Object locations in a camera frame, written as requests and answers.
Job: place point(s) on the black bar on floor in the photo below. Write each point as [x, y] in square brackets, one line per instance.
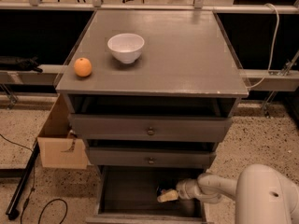
[12, 211]

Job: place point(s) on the brass middle drawer knob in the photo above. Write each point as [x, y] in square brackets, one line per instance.
[151, 161]

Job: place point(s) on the blue pepsi can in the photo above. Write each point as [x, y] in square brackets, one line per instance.
[161, 191]

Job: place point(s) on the brass drawer knob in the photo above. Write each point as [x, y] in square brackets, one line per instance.
[151, 161]
[150, 131]

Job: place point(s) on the grey middle drawer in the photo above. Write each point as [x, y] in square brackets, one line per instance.
[139, 157]

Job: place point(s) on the grey wooden drawer cabinet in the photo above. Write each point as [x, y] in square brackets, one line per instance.
[185, 70]

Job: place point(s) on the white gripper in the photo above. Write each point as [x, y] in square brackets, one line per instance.
[184, 188]

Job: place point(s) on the grey open bottom drawer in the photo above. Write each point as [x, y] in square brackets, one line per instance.
[128, 195]

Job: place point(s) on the white ceramic bowl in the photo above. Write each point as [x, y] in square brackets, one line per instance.
[126, 48]

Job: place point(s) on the brass top drawer knob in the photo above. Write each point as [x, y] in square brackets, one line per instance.
[150, 131]

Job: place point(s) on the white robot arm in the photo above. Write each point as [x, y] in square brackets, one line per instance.
[262, 195]

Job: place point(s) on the grey top drawer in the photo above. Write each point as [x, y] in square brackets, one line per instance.
[172, 129]

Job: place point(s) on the orange fruit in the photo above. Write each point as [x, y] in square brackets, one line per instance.
[82, 67]

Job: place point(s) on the cardboard box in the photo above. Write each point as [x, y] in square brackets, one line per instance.
[59, 146]

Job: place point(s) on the black cloth on shelf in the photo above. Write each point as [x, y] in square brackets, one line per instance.
[10, 63]

